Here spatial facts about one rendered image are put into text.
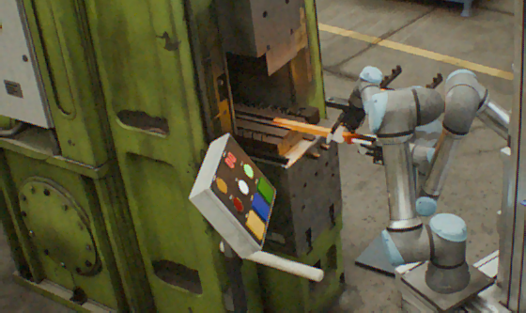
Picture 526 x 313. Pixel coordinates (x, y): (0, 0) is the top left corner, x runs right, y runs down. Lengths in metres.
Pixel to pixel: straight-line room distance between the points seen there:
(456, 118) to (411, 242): 0.46
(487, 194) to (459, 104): 1.87
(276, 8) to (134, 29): 0.52
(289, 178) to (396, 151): 0.79
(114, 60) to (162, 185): 0.55
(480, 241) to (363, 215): 0.66
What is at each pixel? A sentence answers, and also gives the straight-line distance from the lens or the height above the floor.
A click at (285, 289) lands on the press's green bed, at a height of 0.25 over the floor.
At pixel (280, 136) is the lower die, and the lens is 3.15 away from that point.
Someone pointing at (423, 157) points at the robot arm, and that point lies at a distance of 2.92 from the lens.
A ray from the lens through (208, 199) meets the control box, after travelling 2.53.
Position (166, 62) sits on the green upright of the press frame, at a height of 1.43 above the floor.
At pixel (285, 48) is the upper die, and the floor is 1.33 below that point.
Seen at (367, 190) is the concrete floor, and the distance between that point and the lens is 4.56.
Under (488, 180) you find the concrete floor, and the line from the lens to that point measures 4.62.
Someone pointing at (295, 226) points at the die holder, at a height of 0.63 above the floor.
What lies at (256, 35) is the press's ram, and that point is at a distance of 2.88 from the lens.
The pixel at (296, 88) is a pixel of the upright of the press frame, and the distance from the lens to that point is 3.44.
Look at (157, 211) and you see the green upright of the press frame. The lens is 3.37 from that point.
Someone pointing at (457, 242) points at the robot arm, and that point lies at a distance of 2.52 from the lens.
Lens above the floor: 2.55
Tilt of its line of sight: 29 degrees down
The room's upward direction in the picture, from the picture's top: 8 degrees counter-clockwise
